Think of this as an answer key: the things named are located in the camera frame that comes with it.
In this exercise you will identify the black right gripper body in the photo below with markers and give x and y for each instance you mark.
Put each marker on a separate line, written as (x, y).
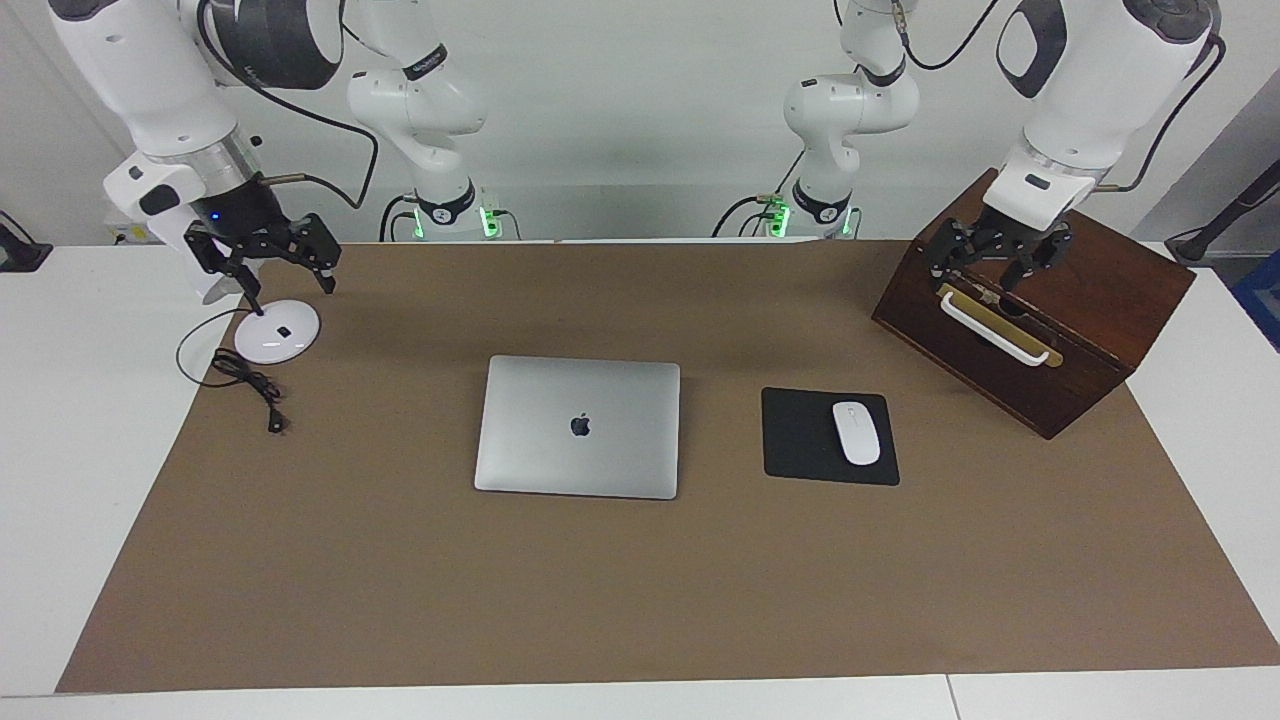
(235, 215)

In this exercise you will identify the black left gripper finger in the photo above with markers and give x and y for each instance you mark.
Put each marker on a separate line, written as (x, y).
(952, 248)
(1045, 252)

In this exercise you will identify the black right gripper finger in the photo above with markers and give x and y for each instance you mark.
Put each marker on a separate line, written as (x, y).
(225, 262)
(310, 245)

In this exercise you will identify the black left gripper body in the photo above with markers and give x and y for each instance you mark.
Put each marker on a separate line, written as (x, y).
(1005, 232)

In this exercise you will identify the silver grey laptop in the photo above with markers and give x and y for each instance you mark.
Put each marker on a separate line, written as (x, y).
(580, 425)

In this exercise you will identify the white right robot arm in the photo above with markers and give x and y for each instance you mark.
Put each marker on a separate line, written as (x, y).
(150, 80)

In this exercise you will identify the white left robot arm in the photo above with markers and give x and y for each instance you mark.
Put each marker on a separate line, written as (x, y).
(1090, 90)

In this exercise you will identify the dark brown wooden box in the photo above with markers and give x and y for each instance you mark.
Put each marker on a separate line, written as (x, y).
(1100, 320)

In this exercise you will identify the white desk lamp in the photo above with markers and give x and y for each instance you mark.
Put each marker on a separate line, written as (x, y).
(280, 335)

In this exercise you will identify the black tripod leg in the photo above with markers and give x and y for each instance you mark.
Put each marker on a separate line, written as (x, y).
(1210, 235)

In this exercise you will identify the black clamp stand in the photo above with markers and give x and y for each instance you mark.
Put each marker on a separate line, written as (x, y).
(20, 250)

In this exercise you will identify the white computer mouse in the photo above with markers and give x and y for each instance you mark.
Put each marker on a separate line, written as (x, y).
(856, 433)

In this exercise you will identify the blue crate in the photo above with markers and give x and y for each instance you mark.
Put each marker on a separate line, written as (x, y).
(1262, 300)

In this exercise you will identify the black mouse pad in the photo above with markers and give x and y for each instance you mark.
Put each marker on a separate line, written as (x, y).
(795, 440)

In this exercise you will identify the brown table mat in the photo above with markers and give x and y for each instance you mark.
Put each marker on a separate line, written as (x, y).
(600, 600)

